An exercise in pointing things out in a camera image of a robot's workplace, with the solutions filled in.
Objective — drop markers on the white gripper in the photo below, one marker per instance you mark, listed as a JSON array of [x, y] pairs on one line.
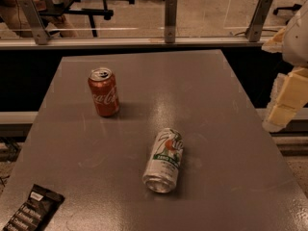
[[297, 42]]

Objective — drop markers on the red Coca-Cola can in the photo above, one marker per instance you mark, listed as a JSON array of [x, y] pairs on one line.
[[102, 83]]

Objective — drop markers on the white 7up zero can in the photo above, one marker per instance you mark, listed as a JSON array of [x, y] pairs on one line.
[[162, 168]]

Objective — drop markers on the black background table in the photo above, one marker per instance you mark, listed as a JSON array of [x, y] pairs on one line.
[[93, 0]]

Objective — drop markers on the black snack packet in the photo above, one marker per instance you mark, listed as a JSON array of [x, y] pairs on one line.
[[35, 213]]

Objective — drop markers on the seated person in background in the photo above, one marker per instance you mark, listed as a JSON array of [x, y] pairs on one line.
[[16, 20]]

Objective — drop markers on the right metal rail bracket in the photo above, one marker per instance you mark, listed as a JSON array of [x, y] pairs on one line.
[[254, 31]]

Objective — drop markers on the metal rail bracket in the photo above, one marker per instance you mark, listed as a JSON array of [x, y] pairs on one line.
[[254, 31], [39, 33], [170, 20]]

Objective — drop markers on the middle metal rail bracket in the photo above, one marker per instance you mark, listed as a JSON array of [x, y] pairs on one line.
[[170, 20]]

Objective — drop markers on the left metal rail bracket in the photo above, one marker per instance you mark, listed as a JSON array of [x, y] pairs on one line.
[[39, 33]]

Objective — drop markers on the metal guard rail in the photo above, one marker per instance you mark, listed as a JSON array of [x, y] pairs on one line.
[[102, 43]]

